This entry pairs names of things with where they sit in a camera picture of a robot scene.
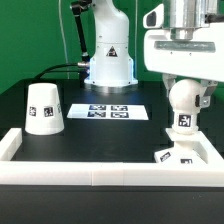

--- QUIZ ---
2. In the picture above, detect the black cable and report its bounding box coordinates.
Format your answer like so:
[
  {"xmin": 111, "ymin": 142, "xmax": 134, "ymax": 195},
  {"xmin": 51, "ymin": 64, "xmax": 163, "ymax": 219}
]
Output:
[{"xmin": 33, "ymin": 62, "xmax": 91, "ymax": 81}]

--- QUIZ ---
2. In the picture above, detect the white lamp bulb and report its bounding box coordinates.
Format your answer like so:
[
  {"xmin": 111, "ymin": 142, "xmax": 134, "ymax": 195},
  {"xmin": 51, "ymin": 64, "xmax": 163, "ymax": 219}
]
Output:
[{"xmin": 169, "ymin": 79, "xmax": 201, "ymax": 134}]

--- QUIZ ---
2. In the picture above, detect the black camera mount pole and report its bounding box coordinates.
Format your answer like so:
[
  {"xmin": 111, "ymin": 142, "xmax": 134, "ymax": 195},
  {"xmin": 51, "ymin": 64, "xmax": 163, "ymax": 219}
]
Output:
[{"xmin": 70, "ymin": 0, "xmax": 92, "ymax": 62}]

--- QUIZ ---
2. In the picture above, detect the white lamp shade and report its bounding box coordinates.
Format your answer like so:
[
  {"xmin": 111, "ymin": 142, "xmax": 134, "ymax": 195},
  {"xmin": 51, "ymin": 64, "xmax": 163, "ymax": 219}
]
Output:
[{"xmin": 25, "ymin": 83, "xmax": 64, "ymax": 135}]

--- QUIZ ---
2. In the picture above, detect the white marker sheet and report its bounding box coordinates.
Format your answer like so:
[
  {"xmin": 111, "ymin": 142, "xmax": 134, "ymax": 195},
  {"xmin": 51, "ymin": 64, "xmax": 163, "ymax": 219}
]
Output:
[{"xmin": 67, "ymin": 104, "xmax": 148, "ymax": 120}]

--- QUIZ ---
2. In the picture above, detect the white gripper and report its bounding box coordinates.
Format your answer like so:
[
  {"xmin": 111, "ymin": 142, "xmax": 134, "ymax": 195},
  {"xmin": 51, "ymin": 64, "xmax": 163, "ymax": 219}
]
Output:
[{"xmin": 143, "ymin": 3, "xmax": 224, "ymax": 108}]

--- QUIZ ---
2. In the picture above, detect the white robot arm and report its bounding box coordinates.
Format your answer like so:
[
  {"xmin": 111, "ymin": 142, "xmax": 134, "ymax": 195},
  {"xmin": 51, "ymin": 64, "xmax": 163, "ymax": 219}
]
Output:
[{"xmin": 85, "ymin": 0, "xmax": 224, "ymax": 107}]

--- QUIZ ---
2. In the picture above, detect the white fence frame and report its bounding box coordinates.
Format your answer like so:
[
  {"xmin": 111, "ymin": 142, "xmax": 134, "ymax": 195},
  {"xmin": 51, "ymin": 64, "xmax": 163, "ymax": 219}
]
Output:
[{"xmin": 0, "ymin": 128, "xmax": 224, "ymax": 187}]

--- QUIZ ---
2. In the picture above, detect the white hanging cable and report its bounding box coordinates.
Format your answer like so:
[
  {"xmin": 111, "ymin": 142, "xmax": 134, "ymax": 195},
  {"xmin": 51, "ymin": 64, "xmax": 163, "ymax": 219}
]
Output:
[{"xmin": 58, "ymin": 0, "xmax": 70, "ymax": 80}]

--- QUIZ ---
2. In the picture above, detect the white lamp base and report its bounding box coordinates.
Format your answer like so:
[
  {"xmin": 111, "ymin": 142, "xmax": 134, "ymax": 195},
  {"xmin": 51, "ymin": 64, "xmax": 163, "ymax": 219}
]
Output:
[{"xmin": 154, "ymin": 128, "xmax": 204, "ymax": 165}]

